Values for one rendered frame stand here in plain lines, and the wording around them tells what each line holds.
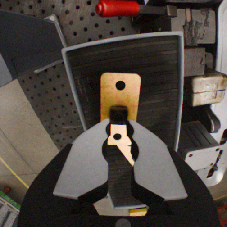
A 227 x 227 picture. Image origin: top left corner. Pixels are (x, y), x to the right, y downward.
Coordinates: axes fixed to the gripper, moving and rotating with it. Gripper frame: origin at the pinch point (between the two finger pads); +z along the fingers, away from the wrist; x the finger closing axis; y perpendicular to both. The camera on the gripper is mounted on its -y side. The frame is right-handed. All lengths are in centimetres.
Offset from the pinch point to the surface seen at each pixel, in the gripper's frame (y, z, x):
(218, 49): -8.6, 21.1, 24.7
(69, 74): -3.4, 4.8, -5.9
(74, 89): -1.4, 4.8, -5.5
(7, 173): 207, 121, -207
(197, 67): -4.3, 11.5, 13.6
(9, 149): 138, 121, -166
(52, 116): 30, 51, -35
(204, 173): 38, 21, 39
